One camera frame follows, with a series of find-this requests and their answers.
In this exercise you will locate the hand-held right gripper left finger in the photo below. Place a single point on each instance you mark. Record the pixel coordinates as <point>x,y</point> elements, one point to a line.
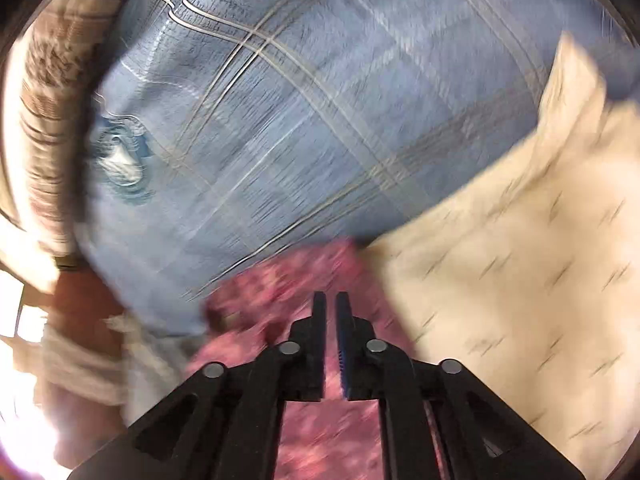
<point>319,345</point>

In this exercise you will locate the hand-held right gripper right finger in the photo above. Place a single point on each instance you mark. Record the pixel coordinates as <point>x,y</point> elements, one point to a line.
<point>343,350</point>

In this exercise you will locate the pink floral small garment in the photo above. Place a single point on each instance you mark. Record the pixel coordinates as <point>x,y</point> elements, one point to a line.
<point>260,305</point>

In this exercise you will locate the blue plaid bedsheet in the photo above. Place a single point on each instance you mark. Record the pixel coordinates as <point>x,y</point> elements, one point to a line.
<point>300,135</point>

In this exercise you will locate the white cloth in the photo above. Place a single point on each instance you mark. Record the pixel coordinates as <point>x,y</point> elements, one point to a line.
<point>95,360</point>

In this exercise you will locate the beige brown patterned blanket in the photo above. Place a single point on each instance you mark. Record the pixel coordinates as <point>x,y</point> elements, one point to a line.
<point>55,110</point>

